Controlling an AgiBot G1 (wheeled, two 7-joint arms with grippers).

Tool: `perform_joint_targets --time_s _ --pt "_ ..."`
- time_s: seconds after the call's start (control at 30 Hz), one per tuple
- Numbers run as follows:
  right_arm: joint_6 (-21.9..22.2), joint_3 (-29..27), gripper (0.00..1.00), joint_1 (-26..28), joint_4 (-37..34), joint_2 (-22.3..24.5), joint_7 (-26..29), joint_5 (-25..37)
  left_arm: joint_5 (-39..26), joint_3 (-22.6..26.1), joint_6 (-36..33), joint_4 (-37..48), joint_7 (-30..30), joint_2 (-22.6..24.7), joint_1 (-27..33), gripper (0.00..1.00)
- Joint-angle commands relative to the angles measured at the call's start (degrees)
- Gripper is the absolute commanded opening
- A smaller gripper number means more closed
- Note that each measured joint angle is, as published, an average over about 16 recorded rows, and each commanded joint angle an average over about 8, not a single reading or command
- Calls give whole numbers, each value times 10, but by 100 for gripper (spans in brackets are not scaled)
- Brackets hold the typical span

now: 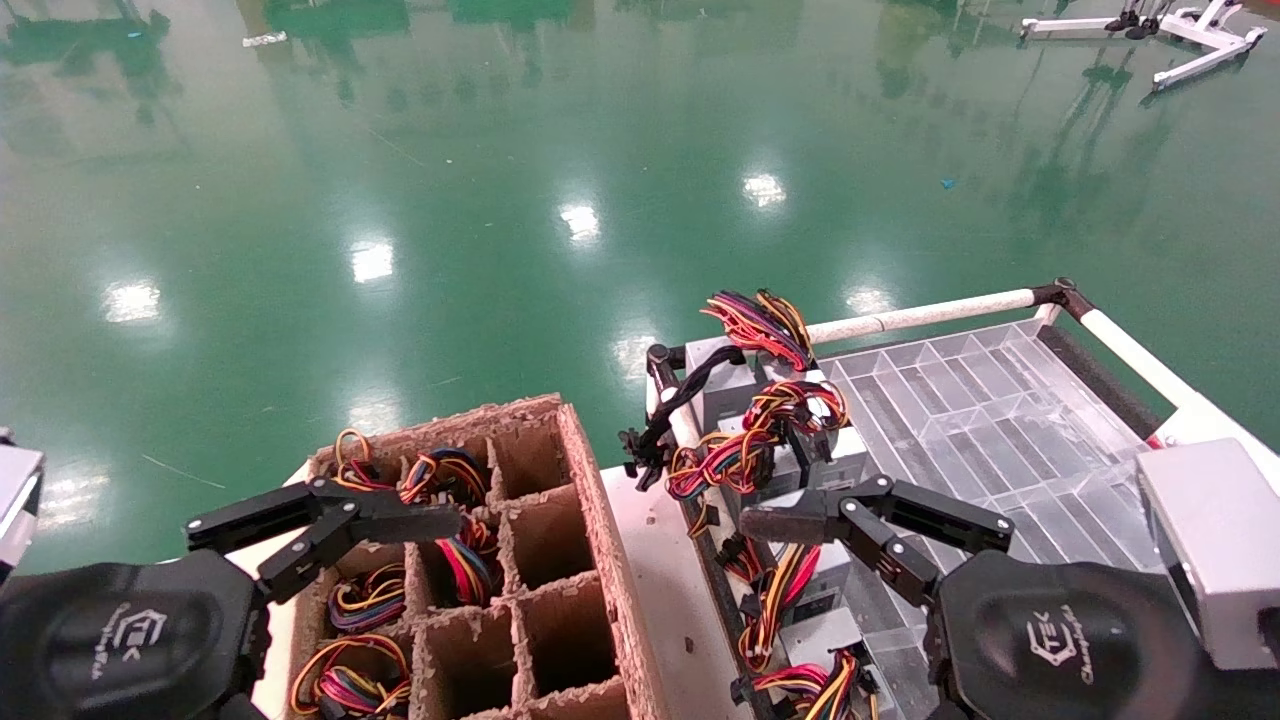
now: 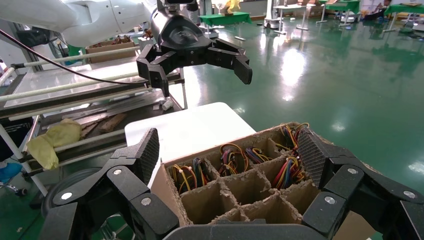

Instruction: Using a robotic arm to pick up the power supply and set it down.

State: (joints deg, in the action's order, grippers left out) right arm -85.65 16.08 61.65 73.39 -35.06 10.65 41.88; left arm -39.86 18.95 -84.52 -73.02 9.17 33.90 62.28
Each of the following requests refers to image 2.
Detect black round wheel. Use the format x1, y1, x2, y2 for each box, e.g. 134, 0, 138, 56
41, 167, 104, 220

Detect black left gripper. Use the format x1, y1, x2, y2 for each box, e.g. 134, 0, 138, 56
136, 8, 253, 98

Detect open cardboard carton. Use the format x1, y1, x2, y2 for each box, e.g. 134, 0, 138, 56
85, 35, 137, 64

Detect clear acrylic cart sheet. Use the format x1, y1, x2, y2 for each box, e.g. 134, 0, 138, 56
4, 61, 140, 109

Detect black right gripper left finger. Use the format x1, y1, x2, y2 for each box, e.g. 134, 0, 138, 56
39, 127, 180, 240

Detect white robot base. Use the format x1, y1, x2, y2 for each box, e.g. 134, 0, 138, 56
263, 0, 283, 30

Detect yellow cloth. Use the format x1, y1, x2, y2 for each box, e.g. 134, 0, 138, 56
26, 118, 83, 170

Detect brown wood planks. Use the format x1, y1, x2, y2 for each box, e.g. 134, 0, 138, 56
77, 112, 128, 138

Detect blue shoe cover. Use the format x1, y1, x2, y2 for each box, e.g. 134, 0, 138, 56
0, 162, 23, 185

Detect white cart leg pipe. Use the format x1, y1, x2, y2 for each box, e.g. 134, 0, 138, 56
0, 124, 50, 197

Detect seated person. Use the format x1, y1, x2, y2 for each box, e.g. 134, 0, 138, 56
362, 0, 392, 21

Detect thin black cable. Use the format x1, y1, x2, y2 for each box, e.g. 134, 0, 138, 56
0, 29, 147, 86

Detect black plastic crate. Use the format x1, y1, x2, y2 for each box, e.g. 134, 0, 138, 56
0, 117, 34, 163

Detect power supply with coloured wires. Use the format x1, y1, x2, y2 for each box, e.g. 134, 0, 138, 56
216, 143, 248, 178
245, 147, 274, 165
271, 155, 307, 191
276, 122, 311, 152
170, 157, 213, 196

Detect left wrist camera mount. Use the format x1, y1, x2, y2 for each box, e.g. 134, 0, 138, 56
158, 0, 200, 12

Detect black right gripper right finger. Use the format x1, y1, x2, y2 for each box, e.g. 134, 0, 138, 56
297, 127, 424, 240

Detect cardboard divider box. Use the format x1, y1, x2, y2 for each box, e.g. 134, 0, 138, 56
149, 121, 379, 240

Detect white metal table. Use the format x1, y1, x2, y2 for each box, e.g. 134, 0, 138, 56
273, 3, 319, 36

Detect green cloth table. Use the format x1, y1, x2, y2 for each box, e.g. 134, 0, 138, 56
198, 11, 253, 28
317, 0, 362, 25
382, 3, 424, 33

